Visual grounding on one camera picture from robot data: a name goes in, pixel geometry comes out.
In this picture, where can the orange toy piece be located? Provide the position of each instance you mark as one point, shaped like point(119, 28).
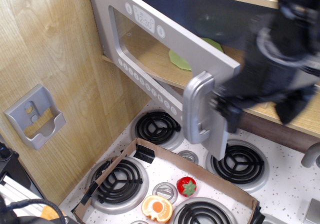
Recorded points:
point(49, 213)

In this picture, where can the black burner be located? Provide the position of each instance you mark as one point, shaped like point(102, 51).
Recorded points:
point(242, 164)
point(125, 182)
point(157, 127)
point(202, 212)

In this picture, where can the back left black burner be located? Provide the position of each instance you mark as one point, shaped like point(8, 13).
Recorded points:
point(157, 127)

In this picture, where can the middle silver stove knob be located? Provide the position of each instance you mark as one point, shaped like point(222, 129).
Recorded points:
point(189, 155)

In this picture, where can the silver toy microwave door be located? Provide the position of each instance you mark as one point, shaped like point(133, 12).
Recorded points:
point(192, 107)

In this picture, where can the front left black burner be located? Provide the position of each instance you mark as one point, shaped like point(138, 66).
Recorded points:
point(125, 182)

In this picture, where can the wooden microwave shelf cabinet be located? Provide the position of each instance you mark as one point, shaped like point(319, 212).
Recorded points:
point(275, 3)

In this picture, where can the front right black burner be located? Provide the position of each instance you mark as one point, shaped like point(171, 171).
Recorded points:
point(202, 212)

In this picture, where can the red toy strawberry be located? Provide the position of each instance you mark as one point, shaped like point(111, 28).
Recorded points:
point(186, 186)

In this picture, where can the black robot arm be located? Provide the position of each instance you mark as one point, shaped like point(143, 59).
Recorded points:
point(293, 29)

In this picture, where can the aluminium rail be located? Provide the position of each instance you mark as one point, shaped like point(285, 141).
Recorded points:
point(12, 191)

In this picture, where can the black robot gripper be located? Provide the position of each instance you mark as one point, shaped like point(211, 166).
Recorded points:
point(287, 81)

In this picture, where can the black round base with screw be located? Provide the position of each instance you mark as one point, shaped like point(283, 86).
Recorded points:
point(28, 220)

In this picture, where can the green plate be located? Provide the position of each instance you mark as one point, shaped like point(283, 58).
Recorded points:
point(212, 44)

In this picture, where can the black device at left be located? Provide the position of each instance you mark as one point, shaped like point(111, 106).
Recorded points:
point(10, 166)

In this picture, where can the grey wall phone holder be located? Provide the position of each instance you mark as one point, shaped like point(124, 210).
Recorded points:
point(28, 110)

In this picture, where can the orange toy fruit half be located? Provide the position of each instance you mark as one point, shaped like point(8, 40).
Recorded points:
point(157, 208)

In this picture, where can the grey faucet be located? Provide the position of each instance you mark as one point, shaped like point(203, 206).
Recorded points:
point(311, 156)

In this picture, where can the lower silver stove knob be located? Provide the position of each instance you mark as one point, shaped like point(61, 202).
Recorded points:
point(167, 191)

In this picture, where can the silver stove knob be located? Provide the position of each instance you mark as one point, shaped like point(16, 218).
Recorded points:
point(189, 155)
point(167, 191)

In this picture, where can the back right black burner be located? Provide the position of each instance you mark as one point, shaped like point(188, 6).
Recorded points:
point(242, 164)

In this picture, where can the cardboard barrier strip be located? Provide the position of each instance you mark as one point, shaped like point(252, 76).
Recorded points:
point(162, 165)

